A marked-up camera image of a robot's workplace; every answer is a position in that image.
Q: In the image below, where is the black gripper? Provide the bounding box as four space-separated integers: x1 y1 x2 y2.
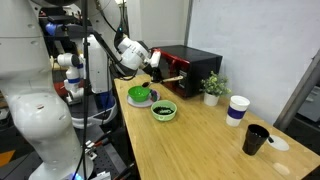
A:
142 63 164 84

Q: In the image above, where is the wooden spoon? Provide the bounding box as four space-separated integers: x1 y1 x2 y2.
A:
141 75 185 89

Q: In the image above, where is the bright dark green bowl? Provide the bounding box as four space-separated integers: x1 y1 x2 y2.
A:
127 85 152 103

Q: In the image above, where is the dark coffee beans pile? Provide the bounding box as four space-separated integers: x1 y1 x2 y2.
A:
153 106 176 116

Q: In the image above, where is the pale lavender round plate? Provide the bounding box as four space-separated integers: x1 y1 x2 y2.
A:
126 90 162 109

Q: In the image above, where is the red and black microwave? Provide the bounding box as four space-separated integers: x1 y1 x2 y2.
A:
150 44 224 99

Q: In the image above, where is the small green plant white pot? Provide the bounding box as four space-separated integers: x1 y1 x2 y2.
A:
200 70 233 108

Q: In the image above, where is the white and blue mobile robot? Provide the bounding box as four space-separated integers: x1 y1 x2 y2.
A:
56 34 119 130

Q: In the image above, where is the white paper cup blue band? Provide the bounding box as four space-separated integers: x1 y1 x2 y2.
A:
225 94 251 128

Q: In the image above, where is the black optical breadboard base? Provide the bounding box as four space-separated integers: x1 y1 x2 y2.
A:
74 124 143 180

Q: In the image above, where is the black plastic cup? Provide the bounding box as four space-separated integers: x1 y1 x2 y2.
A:
241 123 271 156

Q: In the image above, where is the black equipment shelf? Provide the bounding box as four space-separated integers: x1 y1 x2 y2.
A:
38 9 98 63

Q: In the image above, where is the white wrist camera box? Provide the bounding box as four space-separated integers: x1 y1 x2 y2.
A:
149 50 162 69

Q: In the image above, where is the light-green bowl with handles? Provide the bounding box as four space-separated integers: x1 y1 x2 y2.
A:
150 99 178 122

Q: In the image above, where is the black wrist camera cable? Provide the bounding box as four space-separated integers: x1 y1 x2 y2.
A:
92 30 138 82

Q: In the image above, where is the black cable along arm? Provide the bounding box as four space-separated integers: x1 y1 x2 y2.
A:
71 0 91 180

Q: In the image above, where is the silver metal bracket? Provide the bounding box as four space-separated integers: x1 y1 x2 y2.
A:
81 139 99 162

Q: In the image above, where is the grey metal frame beam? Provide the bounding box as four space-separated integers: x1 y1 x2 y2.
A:
272 49 320 132

